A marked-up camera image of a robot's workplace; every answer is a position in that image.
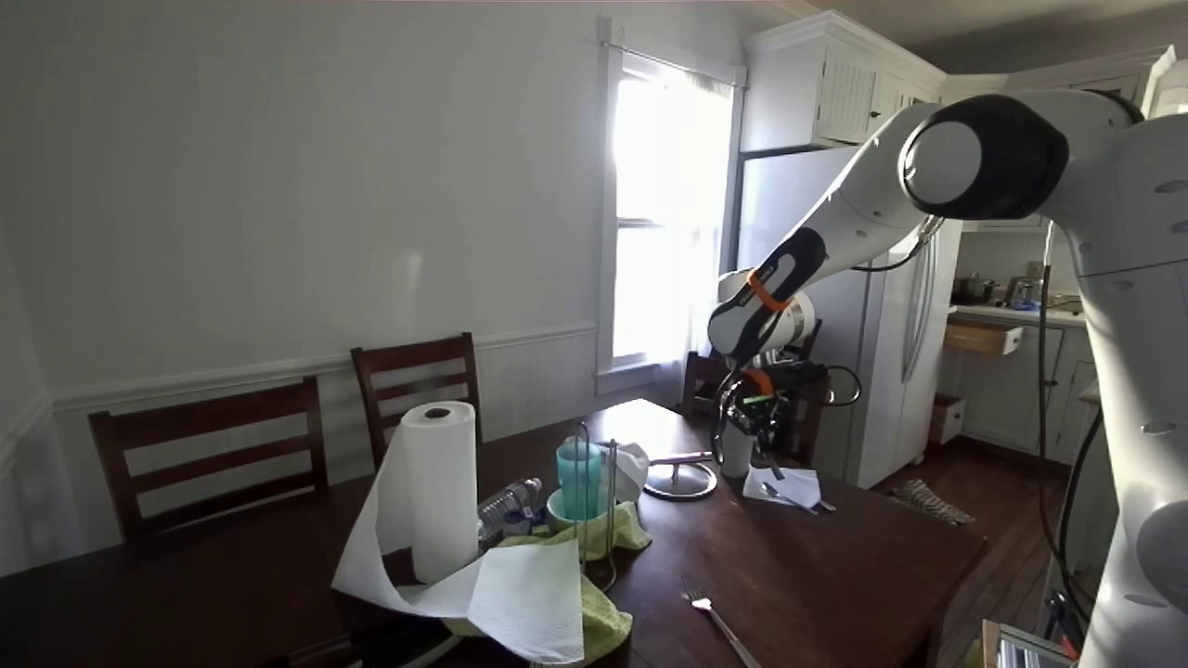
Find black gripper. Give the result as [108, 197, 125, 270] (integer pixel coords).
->
[719, 363, 823, 459]

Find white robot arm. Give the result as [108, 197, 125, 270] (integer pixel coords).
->
[710, 90, 1188, 668]

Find white kitchen paper sheet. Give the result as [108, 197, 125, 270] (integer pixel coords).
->
[742, 468, 823, 510]

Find white kitchen counter cabinets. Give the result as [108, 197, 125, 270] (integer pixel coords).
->
[938, 306, 1094, 464]

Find white refrigerator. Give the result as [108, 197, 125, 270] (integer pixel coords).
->
[734, 150, 960, 487]

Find teal plastic cup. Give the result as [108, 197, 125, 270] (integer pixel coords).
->
[554, 441, 605, 520]

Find silver fork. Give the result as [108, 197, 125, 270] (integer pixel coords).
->
[687, 597, 762, 668]

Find green cloth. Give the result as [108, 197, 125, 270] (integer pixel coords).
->
[454, 504, 648, 668]

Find window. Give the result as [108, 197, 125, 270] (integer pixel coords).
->
[605, 50, 734, 370]

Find white upper cabinet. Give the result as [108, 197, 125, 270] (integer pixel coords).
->
[742, 10, 943, 153]

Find right wooden chair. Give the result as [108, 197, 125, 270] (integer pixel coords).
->
[350, 333, 478, 464]

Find wooden chair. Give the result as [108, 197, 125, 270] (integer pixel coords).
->
[350, 333, 478, 464]
[88, 377, 328, 542]

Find white paper towel roll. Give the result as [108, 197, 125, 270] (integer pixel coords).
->
[332, 400, 583, 664]

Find left wooden chair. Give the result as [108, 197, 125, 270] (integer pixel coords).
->
[88, 377, 328, 542]

